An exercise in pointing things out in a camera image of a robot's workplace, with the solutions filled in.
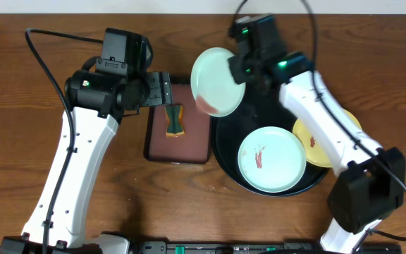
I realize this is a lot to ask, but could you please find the mint plate with smear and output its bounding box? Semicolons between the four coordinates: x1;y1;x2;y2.
190;47;246;117

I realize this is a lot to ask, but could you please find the green and orange sponge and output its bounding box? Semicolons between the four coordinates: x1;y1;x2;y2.
164;104;185;138

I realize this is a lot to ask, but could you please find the yellow plate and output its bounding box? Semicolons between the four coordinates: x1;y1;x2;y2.
292;113;353;168

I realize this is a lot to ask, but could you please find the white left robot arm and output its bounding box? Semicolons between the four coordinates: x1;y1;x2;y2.
0;70;172;254

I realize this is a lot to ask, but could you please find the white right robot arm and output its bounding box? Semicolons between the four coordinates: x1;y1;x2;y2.
228;52;406;253

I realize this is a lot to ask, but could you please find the black round tray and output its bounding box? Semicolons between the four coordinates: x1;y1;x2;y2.
211;85;329;197

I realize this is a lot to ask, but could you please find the brown rectangular tray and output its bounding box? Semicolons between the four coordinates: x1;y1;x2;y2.
143;75;211;164

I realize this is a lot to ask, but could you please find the mint plate near front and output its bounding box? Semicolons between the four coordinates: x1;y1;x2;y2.
237;126;307;193

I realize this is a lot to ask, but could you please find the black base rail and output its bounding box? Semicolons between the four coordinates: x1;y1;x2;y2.
132;240;401;254

